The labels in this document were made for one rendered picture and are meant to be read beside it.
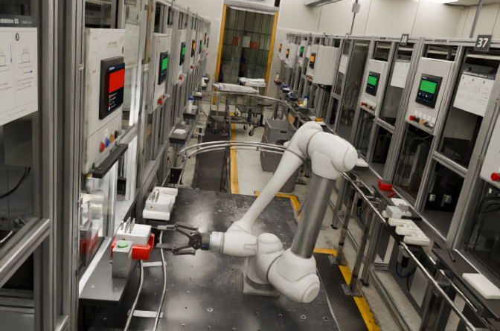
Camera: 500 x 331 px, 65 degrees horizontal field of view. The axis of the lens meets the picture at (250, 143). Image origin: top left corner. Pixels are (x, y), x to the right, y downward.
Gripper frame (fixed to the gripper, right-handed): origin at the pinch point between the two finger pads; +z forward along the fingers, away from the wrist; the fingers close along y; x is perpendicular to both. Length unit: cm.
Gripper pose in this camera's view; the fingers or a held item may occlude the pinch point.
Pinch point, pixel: (163, 237)
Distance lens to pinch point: 178.0
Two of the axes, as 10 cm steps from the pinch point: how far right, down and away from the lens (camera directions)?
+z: -9.9, -1.2, -0.8
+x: 0.5, 2.7, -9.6
